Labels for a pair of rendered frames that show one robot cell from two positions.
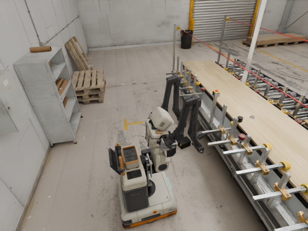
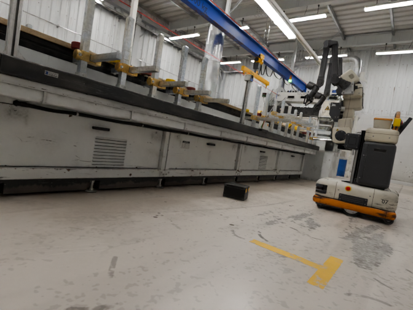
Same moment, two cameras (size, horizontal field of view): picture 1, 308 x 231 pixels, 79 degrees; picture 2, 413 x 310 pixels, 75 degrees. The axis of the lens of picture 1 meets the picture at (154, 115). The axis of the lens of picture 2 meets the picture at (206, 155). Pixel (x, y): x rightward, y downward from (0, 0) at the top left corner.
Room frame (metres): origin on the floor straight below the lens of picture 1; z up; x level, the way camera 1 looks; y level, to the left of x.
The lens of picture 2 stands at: (4.36, 1.00, 0.47)
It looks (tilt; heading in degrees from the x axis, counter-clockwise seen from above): 3 degrees down; 226
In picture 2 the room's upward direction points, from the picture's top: 9 degrees clockwise
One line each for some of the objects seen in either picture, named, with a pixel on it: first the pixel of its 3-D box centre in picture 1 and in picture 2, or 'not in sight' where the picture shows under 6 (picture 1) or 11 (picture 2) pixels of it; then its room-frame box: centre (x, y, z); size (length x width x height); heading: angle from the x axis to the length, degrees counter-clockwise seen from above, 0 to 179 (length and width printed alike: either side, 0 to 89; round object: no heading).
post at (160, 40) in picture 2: (184, 77); (155, 69); (3.38, -0.63, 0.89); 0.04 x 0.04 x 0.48; 9
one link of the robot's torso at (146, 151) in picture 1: (154, 159); (345, 141); (1.53, 0.01, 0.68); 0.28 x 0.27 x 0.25; 14
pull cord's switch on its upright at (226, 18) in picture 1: (222, 43); not in sight; (4.36, -1.60, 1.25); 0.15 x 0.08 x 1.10; 9
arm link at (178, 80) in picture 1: (176, 96); (323, 64); (1.75, -0.24, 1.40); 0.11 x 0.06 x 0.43; 14
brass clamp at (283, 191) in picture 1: (281, 191); not in sight; (0.89, -1.02, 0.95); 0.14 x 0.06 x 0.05; 9
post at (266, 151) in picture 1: (259, 167); (281, 118); (1.16, -0.98, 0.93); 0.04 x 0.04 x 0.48; 9
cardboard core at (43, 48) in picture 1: (41, 49); not in sight; (3.13, 1.77, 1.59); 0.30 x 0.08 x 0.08; 99
